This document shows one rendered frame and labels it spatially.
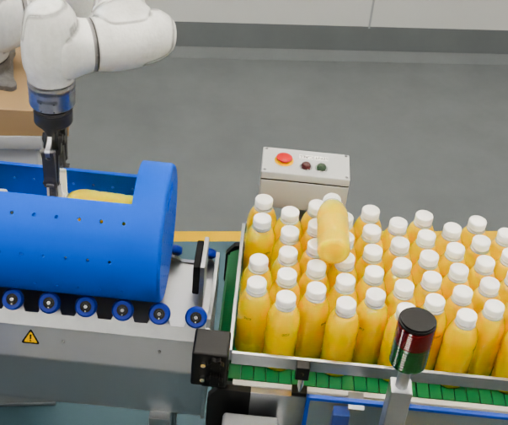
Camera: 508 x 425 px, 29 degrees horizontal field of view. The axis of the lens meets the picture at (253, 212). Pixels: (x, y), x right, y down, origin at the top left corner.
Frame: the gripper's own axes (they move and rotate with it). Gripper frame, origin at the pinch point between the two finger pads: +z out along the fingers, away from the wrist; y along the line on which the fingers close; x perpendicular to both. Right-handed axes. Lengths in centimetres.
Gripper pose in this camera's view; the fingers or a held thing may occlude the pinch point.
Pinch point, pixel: (56, 189)
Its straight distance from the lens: 202.3
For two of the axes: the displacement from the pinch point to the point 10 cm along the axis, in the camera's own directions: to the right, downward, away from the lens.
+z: -0.8, 7.9, 6.1
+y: -0.6, 6.1, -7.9
